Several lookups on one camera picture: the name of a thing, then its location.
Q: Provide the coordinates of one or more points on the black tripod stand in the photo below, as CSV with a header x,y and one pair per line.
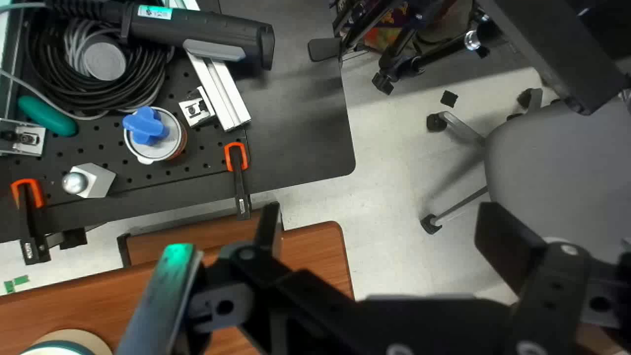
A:
x,y
421,41

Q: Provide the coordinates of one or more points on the white block with silver ball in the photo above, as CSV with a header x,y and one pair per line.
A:
x,y
89,181

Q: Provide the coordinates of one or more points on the green tape strip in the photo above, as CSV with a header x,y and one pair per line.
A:
x,y
16,285

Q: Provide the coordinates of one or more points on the grey office chair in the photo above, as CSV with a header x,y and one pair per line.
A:
x,y
559,171

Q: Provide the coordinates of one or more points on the grey round disc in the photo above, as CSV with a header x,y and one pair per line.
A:
x,y
103,60

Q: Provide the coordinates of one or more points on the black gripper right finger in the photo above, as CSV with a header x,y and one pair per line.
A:
x,y
545,289

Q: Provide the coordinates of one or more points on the metal bracket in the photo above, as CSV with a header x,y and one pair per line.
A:
x,y
20,139

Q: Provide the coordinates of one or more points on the blue plastic knob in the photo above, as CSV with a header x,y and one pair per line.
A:
x,y
147,125

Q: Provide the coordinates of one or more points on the black handheld power tool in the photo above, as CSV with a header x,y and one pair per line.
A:
x,y
198,31

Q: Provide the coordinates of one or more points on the black white fiducial tag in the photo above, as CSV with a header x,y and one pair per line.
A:
x,y
196,112

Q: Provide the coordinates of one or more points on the peaches tin can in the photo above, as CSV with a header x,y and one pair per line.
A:
x,y
168,141

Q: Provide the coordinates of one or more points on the orange black bar clamp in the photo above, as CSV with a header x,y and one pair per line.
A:
x,y
30,220
237,175

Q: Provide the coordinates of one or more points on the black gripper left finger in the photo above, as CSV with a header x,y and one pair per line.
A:
x,y
283,289

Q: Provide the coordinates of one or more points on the white pot with teal band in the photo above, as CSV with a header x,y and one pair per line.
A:
x,y
66,344

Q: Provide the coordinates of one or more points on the black perforated breadboard plate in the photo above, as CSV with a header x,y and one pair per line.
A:
x,y
296,131

